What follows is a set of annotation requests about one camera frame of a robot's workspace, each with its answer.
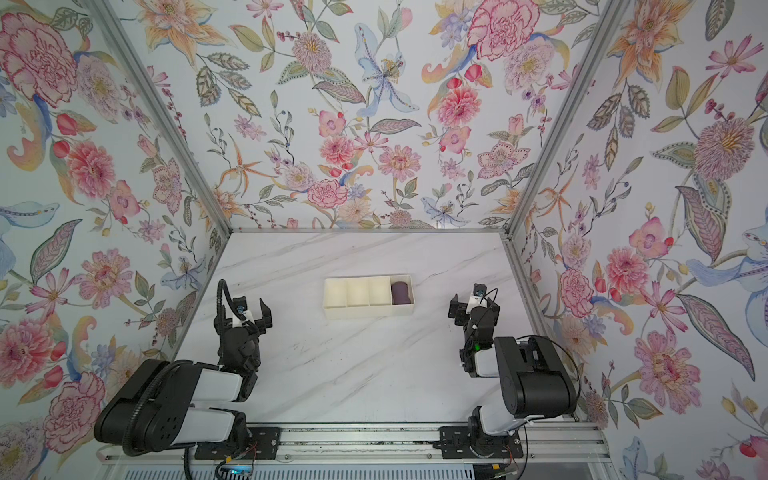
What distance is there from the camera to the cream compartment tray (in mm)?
952

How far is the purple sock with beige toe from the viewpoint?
0.98 m

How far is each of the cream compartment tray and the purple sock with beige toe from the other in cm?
1
